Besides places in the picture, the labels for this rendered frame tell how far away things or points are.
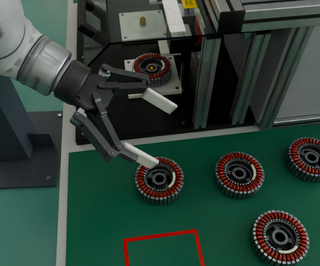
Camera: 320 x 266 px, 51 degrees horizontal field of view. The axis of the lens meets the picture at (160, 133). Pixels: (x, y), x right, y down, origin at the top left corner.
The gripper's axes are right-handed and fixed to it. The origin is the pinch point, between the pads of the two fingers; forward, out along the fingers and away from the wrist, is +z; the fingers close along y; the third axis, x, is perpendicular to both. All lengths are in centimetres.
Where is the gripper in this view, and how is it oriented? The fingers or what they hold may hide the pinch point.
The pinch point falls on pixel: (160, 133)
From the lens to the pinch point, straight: 63.7
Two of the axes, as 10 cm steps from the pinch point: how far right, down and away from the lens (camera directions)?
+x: 4.7, -4.3, -7.7
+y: -2.7, 7.6, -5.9
